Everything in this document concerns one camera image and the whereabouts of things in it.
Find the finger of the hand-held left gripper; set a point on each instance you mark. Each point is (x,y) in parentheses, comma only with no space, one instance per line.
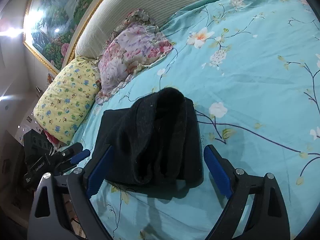
(72,150)
(81,155)

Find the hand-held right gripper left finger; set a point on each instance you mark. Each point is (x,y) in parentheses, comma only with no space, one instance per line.
(100,170)

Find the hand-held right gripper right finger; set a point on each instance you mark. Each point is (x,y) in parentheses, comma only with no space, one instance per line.
(217,172)

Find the black pants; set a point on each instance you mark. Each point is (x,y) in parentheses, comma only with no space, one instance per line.
(155,140)

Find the red cloth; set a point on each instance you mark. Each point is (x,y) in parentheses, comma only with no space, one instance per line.
(51,138)

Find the dark wooden cabinet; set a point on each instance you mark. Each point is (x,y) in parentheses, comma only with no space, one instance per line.
(13,170)

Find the yellow printed pillow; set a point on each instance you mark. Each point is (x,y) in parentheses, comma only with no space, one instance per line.
(67,100)

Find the blue floral bedsheet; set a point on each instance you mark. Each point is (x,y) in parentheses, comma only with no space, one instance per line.
(250,80)

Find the pink floral ruffled pillow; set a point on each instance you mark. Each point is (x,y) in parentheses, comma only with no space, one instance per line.
(130,52)

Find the gold framed landscape painting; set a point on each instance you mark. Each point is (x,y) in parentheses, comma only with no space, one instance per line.
(60,17)

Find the cream covered headboard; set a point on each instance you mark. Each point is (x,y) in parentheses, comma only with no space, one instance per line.
(150,2)

